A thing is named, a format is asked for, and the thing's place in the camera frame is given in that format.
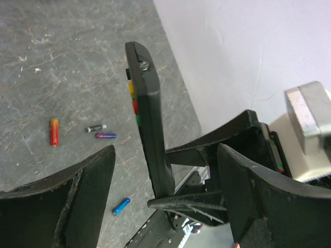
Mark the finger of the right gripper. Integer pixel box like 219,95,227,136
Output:
147,190,228,225

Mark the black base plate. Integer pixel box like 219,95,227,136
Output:
124,165,233,248

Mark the purple blue battery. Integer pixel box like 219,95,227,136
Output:
95,133,117,139

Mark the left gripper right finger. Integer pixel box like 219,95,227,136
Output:
217,144,330,247

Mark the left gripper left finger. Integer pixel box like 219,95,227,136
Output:
1,145,116,247

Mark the black white battery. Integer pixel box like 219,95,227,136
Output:
86,124,107,133

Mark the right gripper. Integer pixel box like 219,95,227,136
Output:
165,110,292,178

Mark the red orange battery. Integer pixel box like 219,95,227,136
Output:
50,119,59,146

